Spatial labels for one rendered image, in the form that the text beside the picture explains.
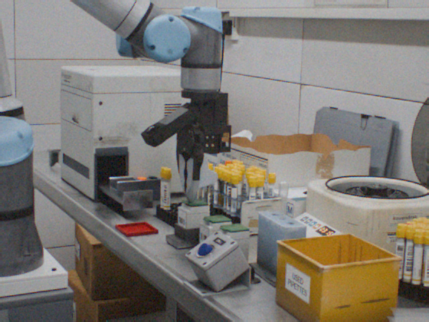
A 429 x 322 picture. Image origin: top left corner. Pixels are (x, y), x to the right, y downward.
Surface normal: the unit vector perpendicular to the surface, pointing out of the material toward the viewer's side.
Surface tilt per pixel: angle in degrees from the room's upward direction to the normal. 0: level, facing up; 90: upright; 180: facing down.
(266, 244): 90
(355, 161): 92
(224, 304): 0
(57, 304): 90
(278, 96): 90
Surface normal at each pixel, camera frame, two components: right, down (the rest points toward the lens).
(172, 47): 0.27, 0.18
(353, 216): -0.57, 0.14
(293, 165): 0.48, 0.22
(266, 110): -0.89, 0.06
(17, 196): 0.73, 0.15
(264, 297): 0.03, -0.98
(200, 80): -0.01, 0.18
